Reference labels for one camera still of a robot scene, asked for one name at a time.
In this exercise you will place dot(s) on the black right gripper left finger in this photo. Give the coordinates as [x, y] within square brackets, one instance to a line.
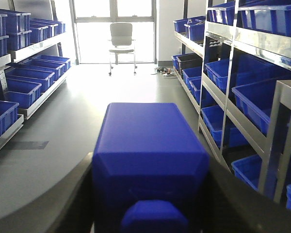
[64, 208]

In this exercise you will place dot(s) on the right stainless steel shelf rack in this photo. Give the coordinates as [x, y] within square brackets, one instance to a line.
[245, 104]

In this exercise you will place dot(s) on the black plastic bin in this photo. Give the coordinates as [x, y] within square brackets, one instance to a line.
[189, 61]

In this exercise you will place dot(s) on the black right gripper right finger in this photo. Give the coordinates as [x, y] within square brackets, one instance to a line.
[231, 206]

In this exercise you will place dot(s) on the grey office chair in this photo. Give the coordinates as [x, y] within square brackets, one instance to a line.
[122, 41]

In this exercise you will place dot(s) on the left stainless steel shelf rack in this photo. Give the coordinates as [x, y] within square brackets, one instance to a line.
[28, 77]

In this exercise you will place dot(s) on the stainless steel shelf rack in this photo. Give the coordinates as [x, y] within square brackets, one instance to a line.
[245, 104]
[28, 77]

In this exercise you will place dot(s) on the far right steel shelf rack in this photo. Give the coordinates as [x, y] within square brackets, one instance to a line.
[190, 32]

